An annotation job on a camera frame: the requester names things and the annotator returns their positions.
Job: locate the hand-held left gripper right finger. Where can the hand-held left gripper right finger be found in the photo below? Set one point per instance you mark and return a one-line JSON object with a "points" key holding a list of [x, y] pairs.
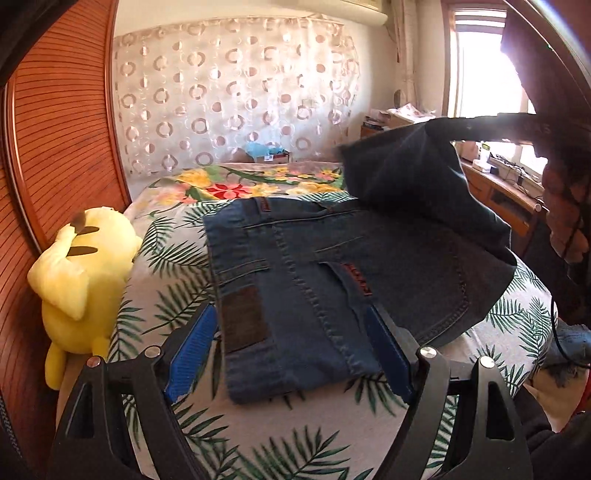
{"points": [[388, 350]]}

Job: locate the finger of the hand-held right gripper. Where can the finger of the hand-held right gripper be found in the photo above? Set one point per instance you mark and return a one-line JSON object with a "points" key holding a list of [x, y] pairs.
{"points": [[485, 125]]}

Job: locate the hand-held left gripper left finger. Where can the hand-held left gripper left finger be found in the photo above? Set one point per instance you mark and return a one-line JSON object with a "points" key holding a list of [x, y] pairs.
{"points": [[194, 350]]}

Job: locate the blue denim pants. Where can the blue denim pants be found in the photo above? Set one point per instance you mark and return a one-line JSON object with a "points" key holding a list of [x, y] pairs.
{"points": [[300, 286]]}

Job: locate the person's right hand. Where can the person's right hand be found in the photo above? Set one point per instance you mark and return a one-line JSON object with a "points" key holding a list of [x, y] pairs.
{"points": [[565, 212]]}

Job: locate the pink bottle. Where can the pink bottle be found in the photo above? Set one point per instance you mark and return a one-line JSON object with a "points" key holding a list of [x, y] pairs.
{"points": [[466, 150]]}

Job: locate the white tissue pack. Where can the white tissue pack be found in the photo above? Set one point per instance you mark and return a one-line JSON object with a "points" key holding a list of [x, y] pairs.
{"points": [[485, 166]]}

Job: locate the wooden cabinet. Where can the wooden cabinet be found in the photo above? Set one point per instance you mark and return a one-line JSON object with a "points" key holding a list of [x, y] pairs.
{"points": [[503, 203]]}

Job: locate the patterned window curtain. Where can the patterned window curtain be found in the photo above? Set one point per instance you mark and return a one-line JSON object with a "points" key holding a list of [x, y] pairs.
{"points": [[415, 55]]}

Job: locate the stack of books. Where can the stack of books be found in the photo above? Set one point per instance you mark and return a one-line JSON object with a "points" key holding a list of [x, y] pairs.
{"points": [[374, 125]]}

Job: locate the yellow plush toy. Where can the yellow plush toy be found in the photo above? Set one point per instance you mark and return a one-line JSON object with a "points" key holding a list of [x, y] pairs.
{"points": [[83, 277]]}

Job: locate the beige air conditioner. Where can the beige air conditioner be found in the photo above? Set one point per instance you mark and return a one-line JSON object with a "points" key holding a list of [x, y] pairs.
{"points": [[371, 3]]}

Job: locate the person's denim trouser leg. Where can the person's denim trouser leg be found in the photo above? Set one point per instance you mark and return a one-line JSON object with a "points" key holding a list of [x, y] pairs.
{"points": [[570, 344]]}

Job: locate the floral blanket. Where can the floral blanket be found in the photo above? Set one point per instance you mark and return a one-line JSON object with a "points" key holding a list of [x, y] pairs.
{"points": [[258, 177]]}

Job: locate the small printed cardboard box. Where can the small printed cardboard box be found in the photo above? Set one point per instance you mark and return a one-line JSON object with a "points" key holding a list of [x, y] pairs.
{"points": [[279, 157]]}

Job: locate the blue plastic bag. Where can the blue plastic bag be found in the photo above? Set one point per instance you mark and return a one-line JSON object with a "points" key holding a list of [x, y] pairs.
{"points": [[261, 148]]}

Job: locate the wooden slatted wardrobe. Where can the wooden slatted wardrobe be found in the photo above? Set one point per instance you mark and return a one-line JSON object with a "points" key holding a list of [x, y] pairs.
{"points": [[60, 138]]}

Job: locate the circle-pattern sheer curtain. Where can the circle-pattern sheer curtain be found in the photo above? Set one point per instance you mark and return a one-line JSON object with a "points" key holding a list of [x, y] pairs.
{"points": [[221, 92]]}

